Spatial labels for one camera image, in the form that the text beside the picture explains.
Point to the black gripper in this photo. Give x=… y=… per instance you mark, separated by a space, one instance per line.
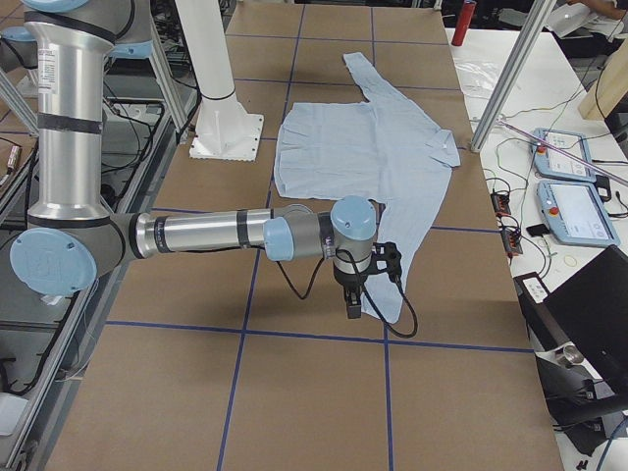
x=349 y=284

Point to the light blue striped shirt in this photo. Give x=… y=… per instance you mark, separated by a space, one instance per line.
x=385 y=148

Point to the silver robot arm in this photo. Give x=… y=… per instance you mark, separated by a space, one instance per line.
x=72 y=238

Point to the black laptop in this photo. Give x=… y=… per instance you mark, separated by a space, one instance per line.
x=580 y=329

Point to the metal grabber stick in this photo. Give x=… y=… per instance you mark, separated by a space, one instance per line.
x=540 y=142

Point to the lower teach pendant tablet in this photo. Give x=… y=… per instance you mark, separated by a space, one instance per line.
x=574 y=214

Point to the teach pendant tablet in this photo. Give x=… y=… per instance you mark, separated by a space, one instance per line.
x=564 y=160
x=574 y=214

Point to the upper teach pendant tablet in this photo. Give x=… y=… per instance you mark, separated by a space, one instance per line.
x=564 y=160

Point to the clear plastic bag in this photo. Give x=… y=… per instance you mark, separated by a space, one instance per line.
x=477 y=79

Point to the red bottle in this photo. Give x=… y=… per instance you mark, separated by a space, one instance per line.
x=464 y=20

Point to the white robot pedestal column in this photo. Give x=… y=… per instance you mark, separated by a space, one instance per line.
x=224 y=129

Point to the aluminium frame post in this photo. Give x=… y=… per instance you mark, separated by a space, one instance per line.
x=517 y=58

